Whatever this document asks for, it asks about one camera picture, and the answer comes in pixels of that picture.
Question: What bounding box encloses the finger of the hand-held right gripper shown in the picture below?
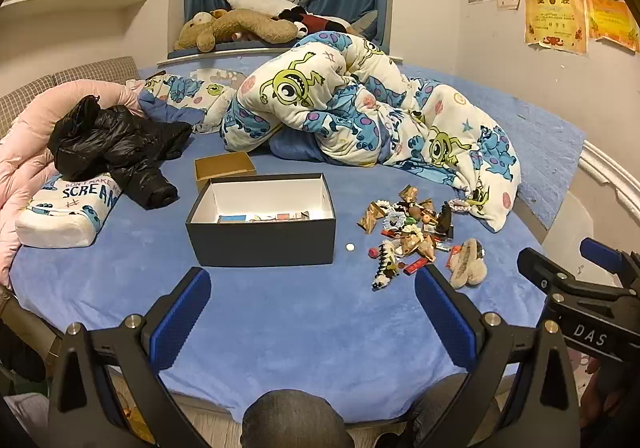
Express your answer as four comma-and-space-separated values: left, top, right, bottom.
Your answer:
517, 248, 623, 303
580, 237, 640, 281

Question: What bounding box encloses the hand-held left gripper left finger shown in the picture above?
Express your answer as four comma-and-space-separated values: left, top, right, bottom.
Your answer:
47, 267, 213, 448

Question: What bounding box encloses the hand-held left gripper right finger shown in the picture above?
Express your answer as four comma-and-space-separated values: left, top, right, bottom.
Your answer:
414, 266, 582, 448

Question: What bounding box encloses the dark blue cardboard box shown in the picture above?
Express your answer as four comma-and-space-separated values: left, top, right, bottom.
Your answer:
185, 172, 337, 268

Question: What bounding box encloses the person's right hand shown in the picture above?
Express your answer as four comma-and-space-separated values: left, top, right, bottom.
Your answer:
580, 358, 632, 424

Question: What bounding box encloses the black and white knit band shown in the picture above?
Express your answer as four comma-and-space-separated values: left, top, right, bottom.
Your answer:
371, 240, 402, 292

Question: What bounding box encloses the blue bed sheet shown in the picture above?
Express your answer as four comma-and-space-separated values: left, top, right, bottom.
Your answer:
10, 63, 587, 425

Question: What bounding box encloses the black comb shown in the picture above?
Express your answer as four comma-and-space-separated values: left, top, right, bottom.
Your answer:
434, 201, 455, 240

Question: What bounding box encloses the white pillow with blue lettering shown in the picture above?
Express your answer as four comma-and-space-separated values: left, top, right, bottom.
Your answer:
15, 172, 124, 249

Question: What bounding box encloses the gold cardboard box lid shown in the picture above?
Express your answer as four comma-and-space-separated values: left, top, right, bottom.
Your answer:
194, 151, 257, 193

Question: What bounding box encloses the blue foam mat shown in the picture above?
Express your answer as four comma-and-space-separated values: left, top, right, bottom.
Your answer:
400, 62, 587, 232

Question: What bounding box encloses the black puffer jacket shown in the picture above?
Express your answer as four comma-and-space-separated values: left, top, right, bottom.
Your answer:
47, 94, 194, 210

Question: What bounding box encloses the monster print blanket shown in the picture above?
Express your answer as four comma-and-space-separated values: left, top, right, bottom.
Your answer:
220, 30, 522, 234

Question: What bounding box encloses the pink quilt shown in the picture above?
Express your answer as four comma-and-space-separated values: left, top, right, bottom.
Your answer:
0, 80, 147, 285

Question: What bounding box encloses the monster print pillow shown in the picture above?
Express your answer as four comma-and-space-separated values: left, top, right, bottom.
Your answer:
126, 68, 242, 135

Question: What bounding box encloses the yellow certificate with red seal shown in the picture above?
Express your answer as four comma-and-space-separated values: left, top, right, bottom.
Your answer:
585, 0, 640, 53
524, 0, 587, 55

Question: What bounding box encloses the checked fabric headboard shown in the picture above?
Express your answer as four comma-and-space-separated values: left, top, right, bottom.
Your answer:
0, 55, 141, 140

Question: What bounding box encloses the brown teddy bear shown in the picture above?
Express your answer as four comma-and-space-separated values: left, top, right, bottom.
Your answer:
174, 8, 300, 53

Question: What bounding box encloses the black and red plush toy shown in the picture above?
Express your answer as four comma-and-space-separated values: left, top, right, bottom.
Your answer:
277, 5, 362, 40

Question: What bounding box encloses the white plush toy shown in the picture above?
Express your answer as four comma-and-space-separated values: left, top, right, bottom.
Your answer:
223, 0, 302, 18

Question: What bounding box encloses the white bed frame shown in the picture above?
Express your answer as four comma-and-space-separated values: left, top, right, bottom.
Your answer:
542, 140, 640, 269

